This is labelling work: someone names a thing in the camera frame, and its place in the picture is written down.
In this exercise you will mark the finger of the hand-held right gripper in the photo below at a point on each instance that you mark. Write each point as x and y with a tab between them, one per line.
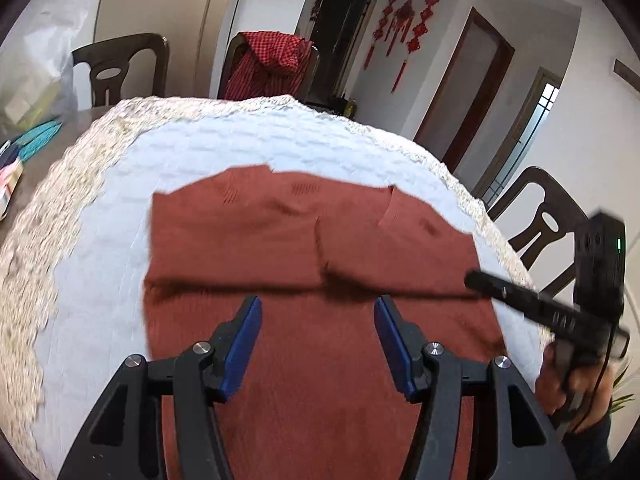
500	290

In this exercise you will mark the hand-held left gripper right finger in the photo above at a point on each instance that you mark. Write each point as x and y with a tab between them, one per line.
392	345

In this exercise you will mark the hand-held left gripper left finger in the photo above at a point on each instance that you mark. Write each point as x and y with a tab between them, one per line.
245	345

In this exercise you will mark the rust knitted sweater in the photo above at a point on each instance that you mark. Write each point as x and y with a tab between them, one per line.
320	410

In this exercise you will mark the person's right hand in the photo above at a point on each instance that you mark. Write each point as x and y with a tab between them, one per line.
547	385

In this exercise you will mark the dark wooden chair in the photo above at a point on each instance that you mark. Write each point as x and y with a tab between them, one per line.
125	45
540	180
229	60

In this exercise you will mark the green potted plant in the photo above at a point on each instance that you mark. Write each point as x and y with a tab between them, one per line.
622	400

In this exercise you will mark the lattice glass door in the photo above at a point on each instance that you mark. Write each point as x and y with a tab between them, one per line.
542	100

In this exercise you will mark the brown wooden door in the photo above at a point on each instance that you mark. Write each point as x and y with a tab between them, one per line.
475	85

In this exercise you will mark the yellow green bottle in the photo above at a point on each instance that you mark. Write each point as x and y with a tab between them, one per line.
350	109

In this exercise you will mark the small pink white packet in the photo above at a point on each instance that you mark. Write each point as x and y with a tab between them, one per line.
11	185

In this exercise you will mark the red checkered garment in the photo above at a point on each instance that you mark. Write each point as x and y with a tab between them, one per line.
270	55

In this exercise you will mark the teal plastic object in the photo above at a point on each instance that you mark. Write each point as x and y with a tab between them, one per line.
37	137

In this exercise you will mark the beige sliding door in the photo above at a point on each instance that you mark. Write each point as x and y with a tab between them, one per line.
150	5

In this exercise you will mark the white plastic bag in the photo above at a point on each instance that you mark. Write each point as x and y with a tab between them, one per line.
45	50

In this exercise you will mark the red knot wall hanging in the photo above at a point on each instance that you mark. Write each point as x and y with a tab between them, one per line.
402	15
420	35
381	34

